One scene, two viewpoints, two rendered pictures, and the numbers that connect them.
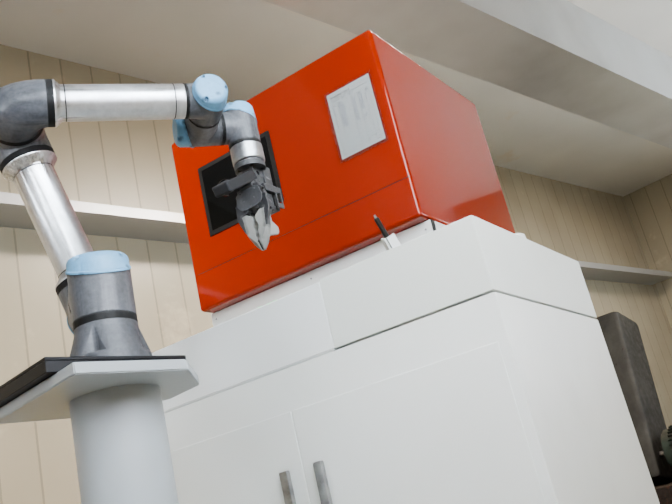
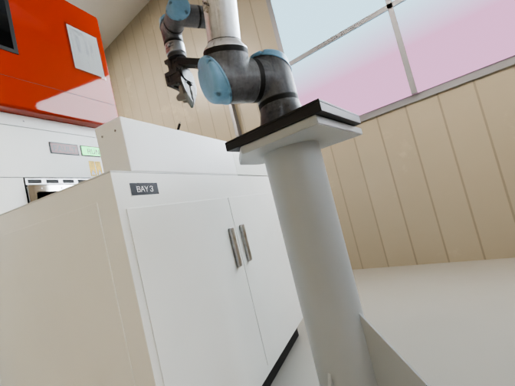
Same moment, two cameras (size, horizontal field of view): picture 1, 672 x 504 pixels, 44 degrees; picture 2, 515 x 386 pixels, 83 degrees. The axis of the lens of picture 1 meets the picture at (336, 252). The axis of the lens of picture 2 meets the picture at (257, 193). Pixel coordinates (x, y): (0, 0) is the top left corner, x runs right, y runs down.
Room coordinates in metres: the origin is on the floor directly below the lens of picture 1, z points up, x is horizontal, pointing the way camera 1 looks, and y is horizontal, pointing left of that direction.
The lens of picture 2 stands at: (1.68, 1.24, 0.65)
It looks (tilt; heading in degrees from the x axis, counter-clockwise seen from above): 4 degrees up; 264
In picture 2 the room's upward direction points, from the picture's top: 14 degrees counter-clockwise
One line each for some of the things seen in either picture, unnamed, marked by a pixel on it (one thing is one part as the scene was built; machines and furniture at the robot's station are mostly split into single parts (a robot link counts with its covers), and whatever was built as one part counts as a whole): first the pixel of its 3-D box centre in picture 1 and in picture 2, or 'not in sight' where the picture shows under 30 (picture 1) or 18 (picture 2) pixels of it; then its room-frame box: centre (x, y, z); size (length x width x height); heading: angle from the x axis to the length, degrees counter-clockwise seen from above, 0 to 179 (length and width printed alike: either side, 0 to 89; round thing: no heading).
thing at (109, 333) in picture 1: (108, 346); (282, 118); (1.47, 0.45, 0.89); 0.15 x 0.15 x 0.10
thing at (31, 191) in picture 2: not in sight; (86, 195); (2.26, -0.07, 0.89); 0.44 x 0.02 x 0.10; 60
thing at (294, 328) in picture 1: (237, 356); (182, 156); (1.79, 0.26, 0.89); 0.55 x 0.09 x 0.14; 60
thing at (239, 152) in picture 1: (246, 157); (175, 50); (1.74, 0.15, 1.33); 0.08 x 0.08 x 0.05
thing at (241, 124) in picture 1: (239, 127); (171, 31); (1.74, 0.15, 1.41); 0.09 x 0.08 x 0.11; 112
